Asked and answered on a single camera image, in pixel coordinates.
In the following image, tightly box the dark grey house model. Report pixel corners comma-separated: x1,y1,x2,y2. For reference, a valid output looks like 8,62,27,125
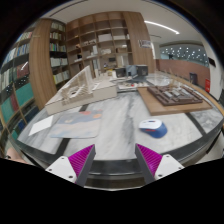
114,64,149,79

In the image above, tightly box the long ceiling light strip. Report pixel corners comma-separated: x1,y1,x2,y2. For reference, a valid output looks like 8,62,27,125
143,19,181,35

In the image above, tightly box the bookshelf with colourful books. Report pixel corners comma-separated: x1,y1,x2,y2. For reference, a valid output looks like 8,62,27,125
0,29,43,158

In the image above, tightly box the red wall sign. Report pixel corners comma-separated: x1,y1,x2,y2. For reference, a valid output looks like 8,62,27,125
204,78,212,93

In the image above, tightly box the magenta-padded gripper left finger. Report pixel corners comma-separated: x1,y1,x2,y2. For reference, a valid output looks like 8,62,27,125
45,143,97,188

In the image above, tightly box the group of small ceiling lights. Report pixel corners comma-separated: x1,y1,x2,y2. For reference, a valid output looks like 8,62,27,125
160,45,205,61

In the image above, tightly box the pastel printed mouse pad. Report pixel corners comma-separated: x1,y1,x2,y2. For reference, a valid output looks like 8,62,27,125
49,109,103,139

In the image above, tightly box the wooden shelf unit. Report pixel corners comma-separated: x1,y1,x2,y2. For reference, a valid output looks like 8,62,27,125
65,11,156,79

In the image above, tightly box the white paper sheet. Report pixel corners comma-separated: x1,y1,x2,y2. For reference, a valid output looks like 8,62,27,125
28,115,54,137

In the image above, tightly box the brown model on wooden board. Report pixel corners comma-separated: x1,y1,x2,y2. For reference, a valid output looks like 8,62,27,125
137,74,213,117

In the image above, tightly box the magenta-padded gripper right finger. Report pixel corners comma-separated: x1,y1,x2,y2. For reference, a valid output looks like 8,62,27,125
134,143,185,185

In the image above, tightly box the white and blue computer mouse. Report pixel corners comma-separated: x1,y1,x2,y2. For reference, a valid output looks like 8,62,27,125
138,118,168,139

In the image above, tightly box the small wall sign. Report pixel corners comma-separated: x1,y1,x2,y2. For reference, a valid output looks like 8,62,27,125
138,39,153,49

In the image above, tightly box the white architectural model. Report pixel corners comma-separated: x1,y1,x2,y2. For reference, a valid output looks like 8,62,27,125
44,65,118,116

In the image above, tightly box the dark bookshelf with white books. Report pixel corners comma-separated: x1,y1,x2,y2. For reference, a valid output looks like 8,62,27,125
49,19,71,86

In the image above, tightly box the flat white site model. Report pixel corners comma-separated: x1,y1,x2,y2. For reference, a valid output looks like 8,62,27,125
116,75,158,91

